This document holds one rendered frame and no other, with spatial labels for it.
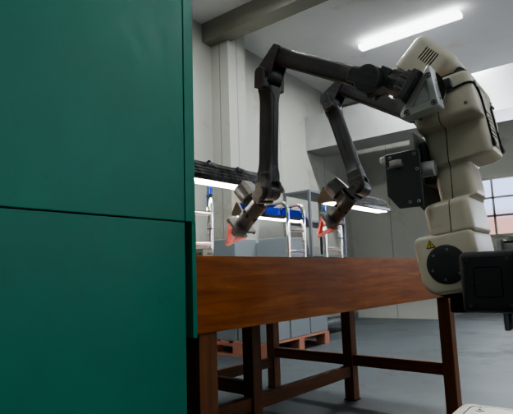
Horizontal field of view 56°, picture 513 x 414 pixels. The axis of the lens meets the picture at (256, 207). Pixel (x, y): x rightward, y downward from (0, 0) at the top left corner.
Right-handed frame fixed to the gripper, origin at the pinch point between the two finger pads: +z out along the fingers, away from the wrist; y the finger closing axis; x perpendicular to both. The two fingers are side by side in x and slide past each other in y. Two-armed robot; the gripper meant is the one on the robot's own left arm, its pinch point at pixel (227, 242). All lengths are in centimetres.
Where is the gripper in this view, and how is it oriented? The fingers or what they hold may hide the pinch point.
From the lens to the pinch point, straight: 168.3
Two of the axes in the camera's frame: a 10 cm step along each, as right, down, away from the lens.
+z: -5.8, 7.1, 4.0
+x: 5.1, 7.0, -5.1
